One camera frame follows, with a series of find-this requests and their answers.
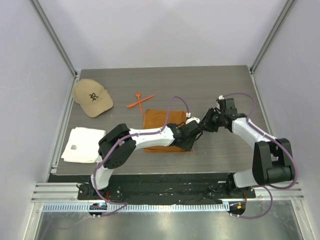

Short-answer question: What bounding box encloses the orange cloth napkin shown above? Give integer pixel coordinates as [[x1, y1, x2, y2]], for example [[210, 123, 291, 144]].
[[143, 109, 187, 153]]

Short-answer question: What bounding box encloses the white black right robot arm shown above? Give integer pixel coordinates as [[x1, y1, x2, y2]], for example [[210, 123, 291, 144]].
[[199, 95, 298, 198]]

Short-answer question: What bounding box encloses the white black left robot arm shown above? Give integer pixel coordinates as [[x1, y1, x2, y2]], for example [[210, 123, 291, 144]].
[[78, 120, 203, 200]]

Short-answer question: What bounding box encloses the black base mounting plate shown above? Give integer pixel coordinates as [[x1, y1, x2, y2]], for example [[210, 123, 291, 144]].
[[77, 173, 256, 205]]

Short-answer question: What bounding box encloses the orange plastic fork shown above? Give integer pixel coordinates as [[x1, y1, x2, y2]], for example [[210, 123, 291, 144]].
[[135, 91, 144, 116]]

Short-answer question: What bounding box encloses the beige baseball cap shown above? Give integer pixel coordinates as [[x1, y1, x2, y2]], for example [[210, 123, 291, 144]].
[[71, 79, 114, 118]]

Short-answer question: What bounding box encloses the white folded towel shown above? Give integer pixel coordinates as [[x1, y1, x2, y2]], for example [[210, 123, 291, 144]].
[[61, 127, 106, 164]]

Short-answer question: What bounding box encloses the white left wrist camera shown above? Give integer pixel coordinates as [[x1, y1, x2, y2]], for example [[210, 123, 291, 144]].
[[185, 112, 200, 125]]

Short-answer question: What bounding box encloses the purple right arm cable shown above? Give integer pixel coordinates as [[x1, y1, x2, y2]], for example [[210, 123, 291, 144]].
[[221, 92, 300, 220]]

